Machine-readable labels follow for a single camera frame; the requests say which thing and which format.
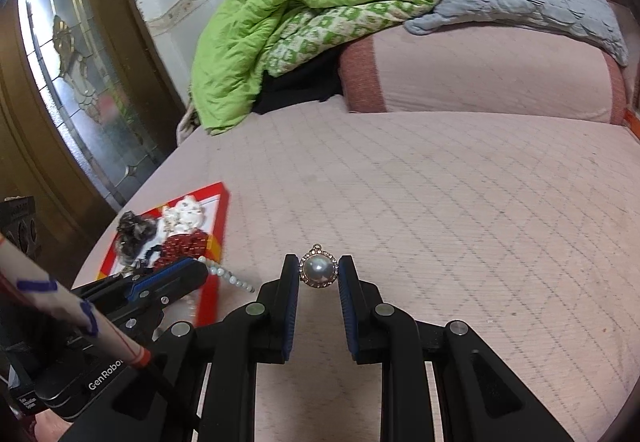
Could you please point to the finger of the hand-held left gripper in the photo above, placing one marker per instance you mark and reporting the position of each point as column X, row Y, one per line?
column 172, row 282

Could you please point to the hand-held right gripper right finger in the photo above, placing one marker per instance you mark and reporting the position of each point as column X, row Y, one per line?
column 346, row 307

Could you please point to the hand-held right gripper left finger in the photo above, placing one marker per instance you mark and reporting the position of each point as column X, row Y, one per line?
column 290, row 307

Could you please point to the red polka dot scrunchie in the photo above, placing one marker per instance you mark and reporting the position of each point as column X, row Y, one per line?
column 185, row 244

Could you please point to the pearl pendant with rhinestone rim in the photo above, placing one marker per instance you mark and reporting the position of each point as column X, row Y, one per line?
column 319, row 268

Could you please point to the white pearl strand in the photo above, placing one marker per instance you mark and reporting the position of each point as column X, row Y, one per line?
column 220, row 269

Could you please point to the red framed tray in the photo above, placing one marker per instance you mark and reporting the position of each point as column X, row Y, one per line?
column 212, row 222

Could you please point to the dark flower hair accessory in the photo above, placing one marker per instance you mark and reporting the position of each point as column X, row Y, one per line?
column 132, row 232

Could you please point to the white dotted scrunchie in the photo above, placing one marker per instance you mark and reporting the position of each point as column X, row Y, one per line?
column 182, row 214

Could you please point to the pink quilted bed mat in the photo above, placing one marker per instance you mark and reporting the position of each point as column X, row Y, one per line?
column 450, row 197

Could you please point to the beige cloth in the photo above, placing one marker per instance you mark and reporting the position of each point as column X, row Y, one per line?
column 186, row 127

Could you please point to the black speaker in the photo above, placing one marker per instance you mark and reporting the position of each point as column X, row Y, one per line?
column 20, row 227

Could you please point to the dark cloth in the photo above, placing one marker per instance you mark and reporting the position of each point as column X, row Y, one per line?
column 295, row 87

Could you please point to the wooden door with glass panel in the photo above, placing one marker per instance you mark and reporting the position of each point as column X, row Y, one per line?
column 100, row 72

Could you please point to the pink bolster with red ends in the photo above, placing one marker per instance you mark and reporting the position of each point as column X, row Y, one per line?
column 475, row 72

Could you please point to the green patterned quilt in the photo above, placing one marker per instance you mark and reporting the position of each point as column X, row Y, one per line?
column 240, row 22

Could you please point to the plastic bottle with orange label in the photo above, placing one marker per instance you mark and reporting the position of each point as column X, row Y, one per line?
column 634, row 122

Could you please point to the pink pillow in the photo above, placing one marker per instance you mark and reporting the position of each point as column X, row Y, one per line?
column 631, row 47

